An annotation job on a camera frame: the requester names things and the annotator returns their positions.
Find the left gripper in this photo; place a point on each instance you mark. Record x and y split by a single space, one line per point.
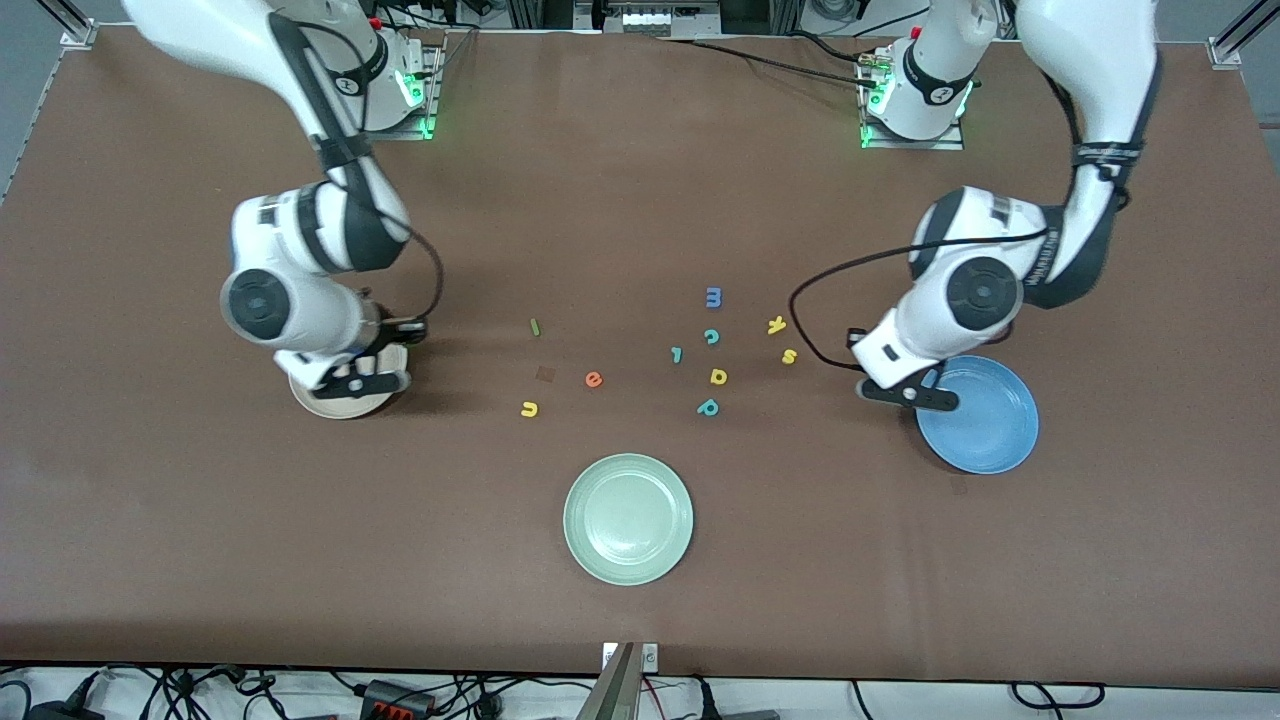
852 331

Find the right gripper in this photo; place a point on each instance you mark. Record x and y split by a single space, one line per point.
384 341

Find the yellow letter k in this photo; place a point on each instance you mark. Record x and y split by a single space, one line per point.
777 325

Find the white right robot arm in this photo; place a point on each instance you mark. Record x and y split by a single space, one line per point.
300 300

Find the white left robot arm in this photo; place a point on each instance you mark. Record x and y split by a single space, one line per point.
975 295

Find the beige brown plate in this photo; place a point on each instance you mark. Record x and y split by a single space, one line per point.
340 407

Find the blue plate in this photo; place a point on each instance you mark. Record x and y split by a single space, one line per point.
985 430

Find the teal letter p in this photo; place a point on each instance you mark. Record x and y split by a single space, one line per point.
708 407

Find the pale green plate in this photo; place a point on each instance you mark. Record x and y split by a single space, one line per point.
628 519

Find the black red power strip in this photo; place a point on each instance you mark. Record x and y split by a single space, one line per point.
395 700

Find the silver metal device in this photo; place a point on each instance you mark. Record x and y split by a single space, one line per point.
650 20

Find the black plug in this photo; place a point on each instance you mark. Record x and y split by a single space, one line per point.
703 700

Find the black power adapter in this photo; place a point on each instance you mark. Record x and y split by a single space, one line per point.
60 712

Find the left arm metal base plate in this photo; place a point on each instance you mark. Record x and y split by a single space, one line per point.
910 144

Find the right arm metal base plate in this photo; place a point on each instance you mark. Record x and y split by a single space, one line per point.
432 90

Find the small white bracket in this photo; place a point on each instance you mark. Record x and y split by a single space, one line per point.
650 656

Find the grey metal post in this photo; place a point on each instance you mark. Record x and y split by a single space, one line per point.
615 690

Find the aluminium frame post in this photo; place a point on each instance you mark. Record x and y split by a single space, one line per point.
80 35
1230 45

